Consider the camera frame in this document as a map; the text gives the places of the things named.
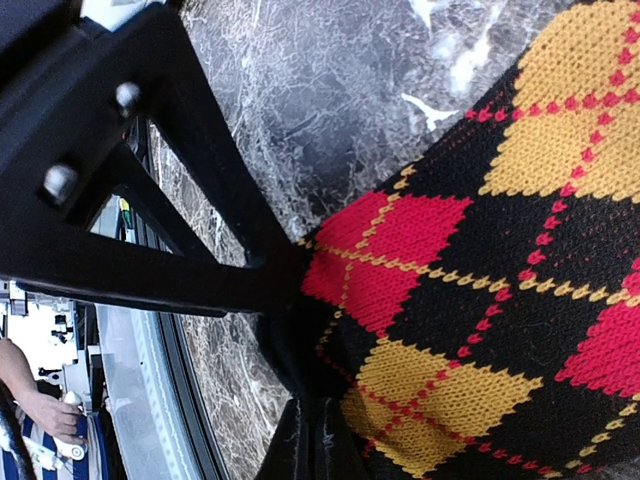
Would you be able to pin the black front rail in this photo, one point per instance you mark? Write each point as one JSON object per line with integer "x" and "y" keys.
{"x": 175, "y": 395}

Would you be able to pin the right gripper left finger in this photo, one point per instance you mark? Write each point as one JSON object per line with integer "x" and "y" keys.
{"x": 80, "y": 216}

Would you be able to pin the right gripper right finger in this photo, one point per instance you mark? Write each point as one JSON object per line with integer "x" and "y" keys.
{"x": 312, "y": 442}

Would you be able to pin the operator hand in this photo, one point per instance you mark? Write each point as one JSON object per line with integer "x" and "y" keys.
{"x": 58, "y": 419}

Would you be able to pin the argyle red orange black sock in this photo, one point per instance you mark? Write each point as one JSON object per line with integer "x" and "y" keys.
{"x": 476, "y": 316}

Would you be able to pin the white slotted cable duct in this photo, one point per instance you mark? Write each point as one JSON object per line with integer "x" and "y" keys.
{"x": 128, "y": 385}

